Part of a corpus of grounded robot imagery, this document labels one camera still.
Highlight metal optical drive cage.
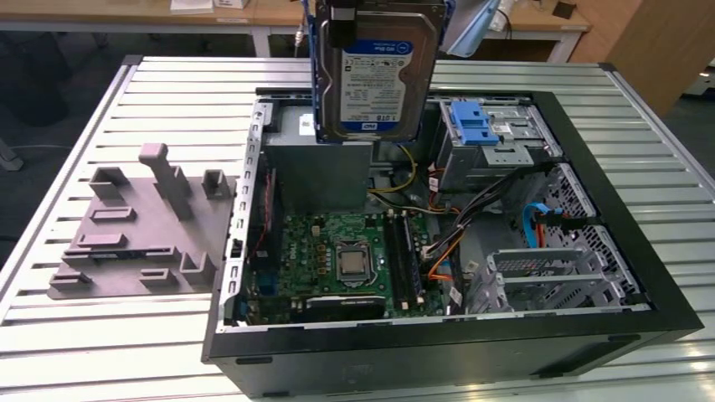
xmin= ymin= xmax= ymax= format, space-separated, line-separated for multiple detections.
xmin=434 ymin=99 xmax=562 ymax=193

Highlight CPU socket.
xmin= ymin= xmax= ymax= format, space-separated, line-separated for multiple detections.
xmin=332 ymin=240 xmax=380 ymax=289

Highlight blue data wire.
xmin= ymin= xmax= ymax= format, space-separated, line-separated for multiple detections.
xmin=521 ymin=202 xmax=560 ymax=248

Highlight green motherboard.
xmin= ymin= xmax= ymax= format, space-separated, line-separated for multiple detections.
xmin=244 ymin=211 xmax=448 ymax=324

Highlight blue drive latch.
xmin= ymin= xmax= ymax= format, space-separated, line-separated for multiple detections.
xmin=450 ymin=100 xmax=500 ymax=147

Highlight silver CPU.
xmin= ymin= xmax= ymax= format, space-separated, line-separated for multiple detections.
xmin=337 ymin=250 xmax=370 ymax=276

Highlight metal disk bay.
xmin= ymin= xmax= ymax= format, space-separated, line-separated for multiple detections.
xmin=484 ymin=246 xmax=643 ymax=313

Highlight black graphics card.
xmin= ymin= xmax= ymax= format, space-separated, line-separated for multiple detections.
xmin=244 ymin=292 xmax=388 ymax=326

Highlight hard disk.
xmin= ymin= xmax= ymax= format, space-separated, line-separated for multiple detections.
xmin=304 ymin=0 xmax=448 ymax=146

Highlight black cable bundle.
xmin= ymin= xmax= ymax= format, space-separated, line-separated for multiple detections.
xmin=422 ymin=165 xmax=552 ymax=256

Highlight power wire black connector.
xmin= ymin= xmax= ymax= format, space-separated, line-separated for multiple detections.
xmin=532 ymin=215 xmax=596 ymax=249

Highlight wooden desk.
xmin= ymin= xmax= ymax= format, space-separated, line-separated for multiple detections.
xmin=0 ymin=0 xmax=593 ymax=58

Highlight thin red wire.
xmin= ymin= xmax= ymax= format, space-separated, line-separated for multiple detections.
xmin=264 ymin=168 xmax=277 ymax=235

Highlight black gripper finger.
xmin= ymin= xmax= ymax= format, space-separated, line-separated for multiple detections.
xmin=325 ymin=0 xmax=360 ymax=49

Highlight thin cable silver plug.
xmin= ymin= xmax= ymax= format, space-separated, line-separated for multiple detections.
xmin=292 ymin=0 xmax=306 ymax=47

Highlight grey parts rack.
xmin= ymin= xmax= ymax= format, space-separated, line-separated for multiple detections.
xmin=46 ymin=143 xmax=236 ymax=301

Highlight black PC case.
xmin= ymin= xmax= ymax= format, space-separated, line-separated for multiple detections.
xmin=200 ymin=85 xmax=704 ymax=399

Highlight yellow wires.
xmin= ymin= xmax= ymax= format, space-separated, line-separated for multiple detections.
xmin=368 ymin=144 xmax=418 ymax=194

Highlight orange wire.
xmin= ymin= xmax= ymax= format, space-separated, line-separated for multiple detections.
xmin=426 ymin=258 xmax=454 ymax=281

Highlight grey table leg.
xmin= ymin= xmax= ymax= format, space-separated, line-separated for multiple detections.
xmin=0 ymin=137 xmax=24 ymax=171

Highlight wooden cabinet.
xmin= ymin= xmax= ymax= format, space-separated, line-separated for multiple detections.
xmin=572 ymin=0 xmax=715 ymax=116

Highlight RAM stick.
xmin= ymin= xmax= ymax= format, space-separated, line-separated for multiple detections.
xmin=398 ymin=210 xmax=424 ymax=303

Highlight grey power supply unit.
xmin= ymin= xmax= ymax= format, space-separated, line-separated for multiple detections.
xmin=261 ymin=104 xmax=374 ymax=213

